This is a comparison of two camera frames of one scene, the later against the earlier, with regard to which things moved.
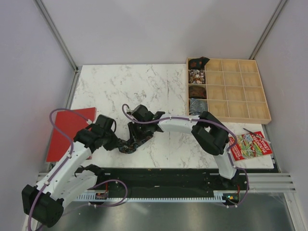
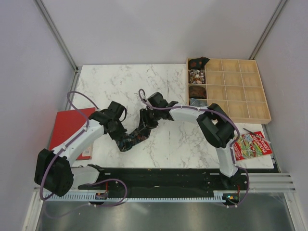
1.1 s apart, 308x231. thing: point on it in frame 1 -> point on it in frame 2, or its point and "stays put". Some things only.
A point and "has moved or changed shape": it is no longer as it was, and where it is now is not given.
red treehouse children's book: x=248 y=146 stays put
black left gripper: x=115 y=143 -> x=121 y=131
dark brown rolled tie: x=197 y=92 stays put
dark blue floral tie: x=130 y=146 has moved or changed shape
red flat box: x=71 y=124 stays put
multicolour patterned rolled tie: x=196 y=76 stays put
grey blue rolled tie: x=197 y=106 stays put
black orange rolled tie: x=198 y=63 stays put
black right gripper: x=133 y=134 -> x=144 y=121
